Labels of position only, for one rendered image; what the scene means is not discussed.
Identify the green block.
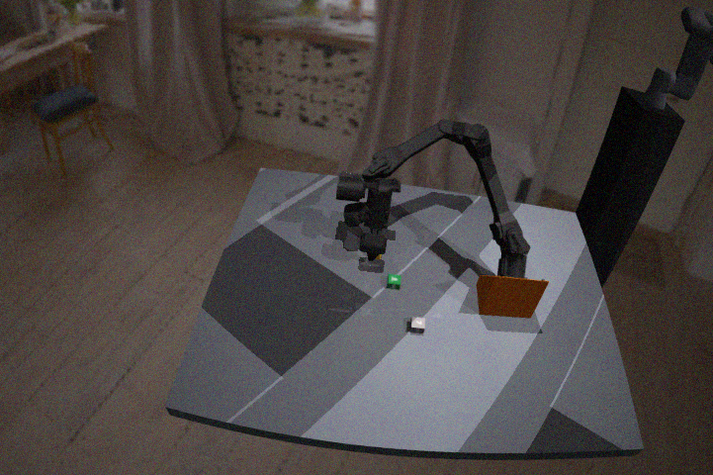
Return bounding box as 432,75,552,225
387,274,401,290

